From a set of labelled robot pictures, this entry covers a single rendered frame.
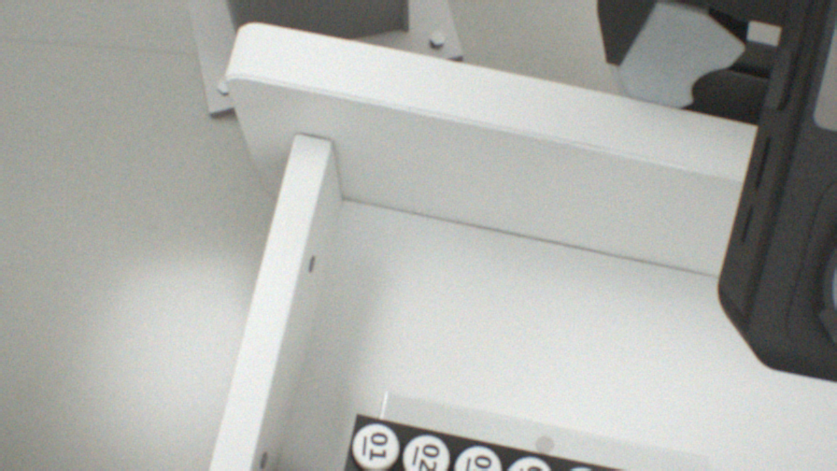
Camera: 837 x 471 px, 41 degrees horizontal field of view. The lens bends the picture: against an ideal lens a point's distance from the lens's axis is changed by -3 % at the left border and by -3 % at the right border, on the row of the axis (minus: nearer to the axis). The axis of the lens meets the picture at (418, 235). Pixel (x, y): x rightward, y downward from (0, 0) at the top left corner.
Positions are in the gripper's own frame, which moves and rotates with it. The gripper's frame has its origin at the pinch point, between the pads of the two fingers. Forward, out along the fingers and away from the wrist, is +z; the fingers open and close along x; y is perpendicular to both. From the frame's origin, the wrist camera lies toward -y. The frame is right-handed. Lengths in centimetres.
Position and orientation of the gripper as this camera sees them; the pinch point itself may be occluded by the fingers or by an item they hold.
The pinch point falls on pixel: (721, 135)
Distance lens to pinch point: 35.1
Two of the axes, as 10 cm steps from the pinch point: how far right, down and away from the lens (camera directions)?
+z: -0.1, 2.8, 9.6
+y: 2.1, -9.4, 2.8
